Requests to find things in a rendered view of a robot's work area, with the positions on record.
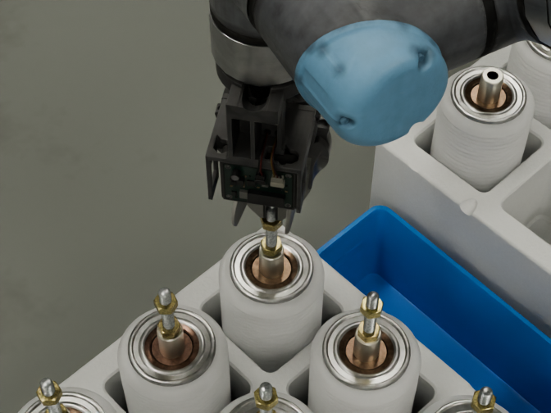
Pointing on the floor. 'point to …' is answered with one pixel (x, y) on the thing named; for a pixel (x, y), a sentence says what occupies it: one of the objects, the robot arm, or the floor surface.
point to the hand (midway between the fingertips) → (272, 200)
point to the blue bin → (445, 308)
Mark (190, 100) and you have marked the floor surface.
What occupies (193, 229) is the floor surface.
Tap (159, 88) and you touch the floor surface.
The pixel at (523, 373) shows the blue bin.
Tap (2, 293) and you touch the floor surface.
